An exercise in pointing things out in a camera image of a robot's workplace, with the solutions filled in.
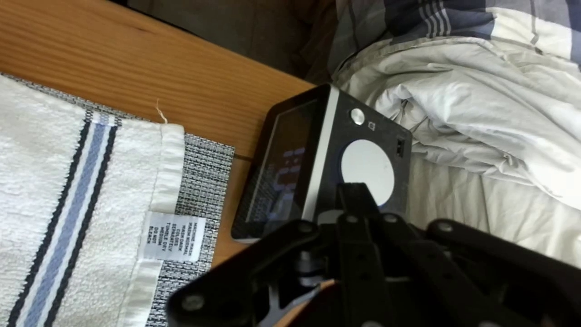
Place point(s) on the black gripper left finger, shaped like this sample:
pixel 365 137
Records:
pixel 258 285

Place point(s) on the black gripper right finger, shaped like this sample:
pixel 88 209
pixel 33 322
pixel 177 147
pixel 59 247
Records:
pixel 473 278

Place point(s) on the black clock radio with buttons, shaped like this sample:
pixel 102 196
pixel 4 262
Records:
pixel 313 142

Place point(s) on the grey woven placemat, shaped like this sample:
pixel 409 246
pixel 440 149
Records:
pixel 202 182

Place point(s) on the white striped dish towel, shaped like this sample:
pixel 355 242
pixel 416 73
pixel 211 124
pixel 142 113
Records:
pixel 73 218

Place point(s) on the white bed duvet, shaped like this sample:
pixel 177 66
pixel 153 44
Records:
pixel 496 135

